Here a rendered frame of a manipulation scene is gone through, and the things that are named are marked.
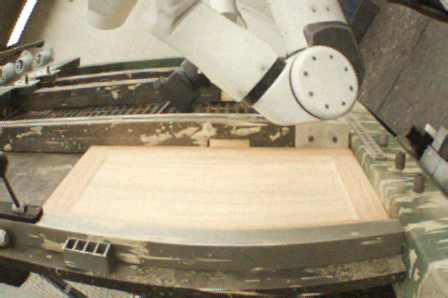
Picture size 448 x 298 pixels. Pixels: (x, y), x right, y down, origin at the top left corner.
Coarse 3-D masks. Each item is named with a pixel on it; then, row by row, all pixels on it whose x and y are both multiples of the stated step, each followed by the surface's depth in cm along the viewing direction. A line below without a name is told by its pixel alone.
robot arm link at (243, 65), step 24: (192, 24) 51; (216, 24) 52; (192, 48) 52; (216, 48) 51; (240, 48) 51; (264, 48) 52; (216, 72) 53; (240, 72) 52; (264, 72) 52; (288, 72) 51; (240, 96) 53; (264, 96) 52; (288, 96) 52; (288, 120) 53; (312, 120) 52
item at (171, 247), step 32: (0, 224) 62; (32, 224) 62; (64, 224) 63; (96, 224) 65; (128, 224) 66; (352, 224) 65; (384, 224) 63; (128, 256) 62; (160, 256) 62; (192, 256) 62; (224, 256) 61; (256, 256) 61; (288, 256) 61; (320, 256) 61; (352, 256) 61; (384, 256) 61
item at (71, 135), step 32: (0, 128) 109; (32, 128) 109; (64, 128) 108; (96, 128) 108; (128, 128) 108; (160, 128) 108; (192, 128) 107; (224, 128) 107; (256, 128) 107; (288, 128) 107; (320, 128) 106
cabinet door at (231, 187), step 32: (96, 160) 99; (128, 160) 100; (160, 160) 101; (192, 160) 101; (224, 160) 101; (256, 160) 101; (288, 160) 100; (320, 160) 100; (352, 160) 99; (64, 192) 81; (96, 192) 83; (128, 192) 84; (160, 192) 84; (192, 192) 85; (224, 192) 85; (256, 192) 85; (288, 192) 84; (320, 192) 84; (352, 192) 82; (160, 224) 71; (192, 224) 72; (224, 224) 73; (256, 224) 73; (288, 224) 72; (320, 224) 71
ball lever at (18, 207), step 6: (0, 156) 55; (6, 156) 57; (0, 162) 55; (6, 162) 56; (0, 168) 55; (6, 168) 56; (0, 174) 56; (6, 180) 59; (6, 186) 59; (12, 192) 61; (12, 198) 61; (18, 204) 63; (24, 204) 64; (12, 210) 63; (18, 210) 63; (24, 210) 63
